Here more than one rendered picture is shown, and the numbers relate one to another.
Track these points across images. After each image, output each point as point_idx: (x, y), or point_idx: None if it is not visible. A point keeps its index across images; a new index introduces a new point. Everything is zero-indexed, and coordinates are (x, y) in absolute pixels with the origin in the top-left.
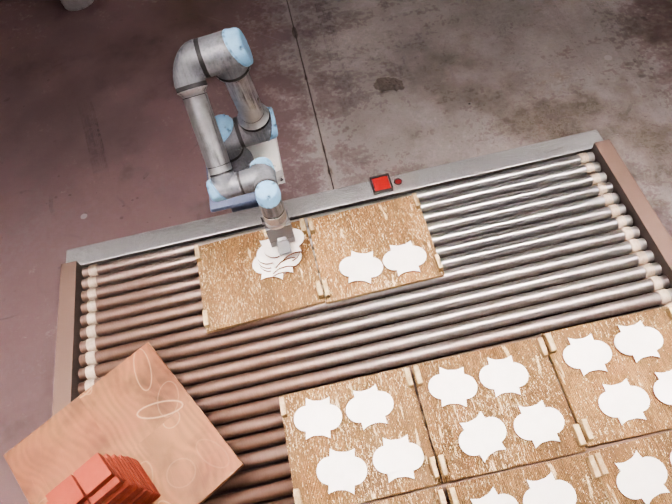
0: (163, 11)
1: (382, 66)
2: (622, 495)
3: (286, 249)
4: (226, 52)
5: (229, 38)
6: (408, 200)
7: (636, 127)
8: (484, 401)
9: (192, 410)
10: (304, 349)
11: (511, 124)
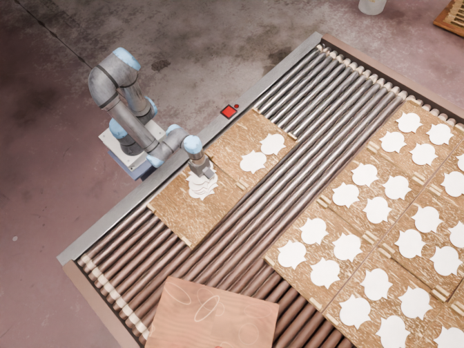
0: None
1: (149, 56)
2: (453, 197)
3: (211, 173)
4: (125, 65)
5: (122, 55)
6: (250, 112)
7: (301, 31)
8: (364, 192)
9: (227, 295)
10: (255, 224)
11: (241, 56)
